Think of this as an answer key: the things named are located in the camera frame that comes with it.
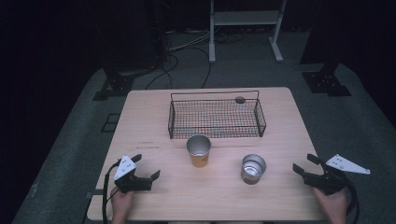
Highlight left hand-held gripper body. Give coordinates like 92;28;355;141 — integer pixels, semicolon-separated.
113;155;153;194

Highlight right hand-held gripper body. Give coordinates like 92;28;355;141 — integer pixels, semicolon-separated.
303;154;372;196

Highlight orange steel cup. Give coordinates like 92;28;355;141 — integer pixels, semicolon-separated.
186;133;212;169

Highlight black wire basket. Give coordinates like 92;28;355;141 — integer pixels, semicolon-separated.
167;90;267;140

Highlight person's right hand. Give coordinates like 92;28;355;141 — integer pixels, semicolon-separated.
312;187;348;219

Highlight person's left hand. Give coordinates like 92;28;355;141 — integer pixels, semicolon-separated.
110;189;134;219

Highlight grey steel cup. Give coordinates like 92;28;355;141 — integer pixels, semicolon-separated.
240;153;267;186

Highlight black stand with flat base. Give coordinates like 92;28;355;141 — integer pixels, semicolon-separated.
92;59;135;102

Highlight black stand with square base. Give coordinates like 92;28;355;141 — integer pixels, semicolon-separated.
299;0;353;98

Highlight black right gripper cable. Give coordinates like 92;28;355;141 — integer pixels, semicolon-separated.
341;175;361;224

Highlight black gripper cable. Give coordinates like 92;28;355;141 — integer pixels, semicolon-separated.
341;175;361;224
102;160;121;224

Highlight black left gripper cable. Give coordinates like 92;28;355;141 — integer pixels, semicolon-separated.
102;160;121;224

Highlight short black floor cable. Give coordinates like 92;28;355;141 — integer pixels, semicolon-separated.
145;54;180;91

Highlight long black floor cable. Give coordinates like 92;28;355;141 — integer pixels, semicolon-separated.
169;46;213;90

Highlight grey floor cables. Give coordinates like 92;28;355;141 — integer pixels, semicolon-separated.
166;29;213;53

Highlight white metal desk frame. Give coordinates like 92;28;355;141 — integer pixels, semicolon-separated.
208;0;288;64

